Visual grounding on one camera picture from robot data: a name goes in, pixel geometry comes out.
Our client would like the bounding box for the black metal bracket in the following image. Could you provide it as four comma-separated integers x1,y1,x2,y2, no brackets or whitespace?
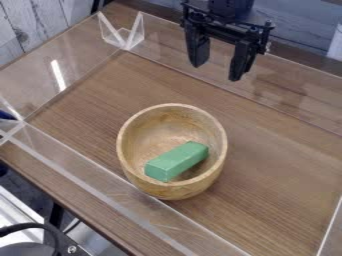
43,223,91,256

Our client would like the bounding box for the brown wooden bowl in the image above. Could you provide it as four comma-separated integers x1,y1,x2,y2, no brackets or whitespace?
116,103,228,200

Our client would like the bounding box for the clear acrylic enclosure wall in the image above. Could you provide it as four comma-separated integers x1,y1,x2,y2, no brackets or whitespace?
0,6,342,256

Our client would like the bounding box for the black cable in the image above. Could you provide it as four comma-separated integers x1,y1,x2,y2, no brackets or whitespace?
0,222,61,256

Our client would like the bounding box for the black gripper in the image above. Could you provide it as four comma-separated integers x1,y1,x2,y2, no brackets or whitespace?
180,0,275,82

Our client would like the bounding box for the green rectangular block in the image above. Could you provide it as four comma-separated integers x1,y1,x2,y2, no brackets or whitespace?
144,141,208,182

